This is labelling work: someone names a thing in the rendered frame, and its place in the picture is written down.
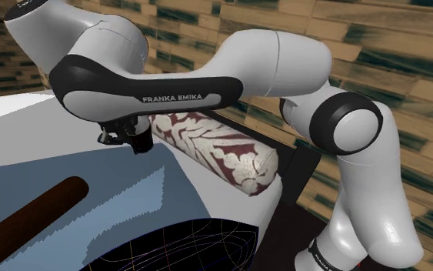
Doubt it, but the red and white patterned bolster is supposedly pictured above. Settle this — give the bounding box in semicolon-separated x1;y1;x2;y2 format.
149;111;280;197

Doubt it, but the blue-grey blanket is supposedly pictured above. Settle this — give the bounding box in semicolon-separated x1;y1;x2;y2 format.
0;144;212;271

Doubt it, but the black cushion with coloured lines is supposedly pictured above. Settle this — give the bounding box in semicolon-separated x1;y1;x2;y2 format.
78;217;260;271

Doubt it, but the brown wooden cylinder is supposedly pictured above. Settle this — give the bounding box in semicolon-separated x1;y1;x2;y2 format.
0;176;90;271

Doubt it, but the white bed with dark frame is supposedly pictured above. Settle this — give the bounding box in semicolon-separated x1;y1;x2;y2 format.
0;92;322;271

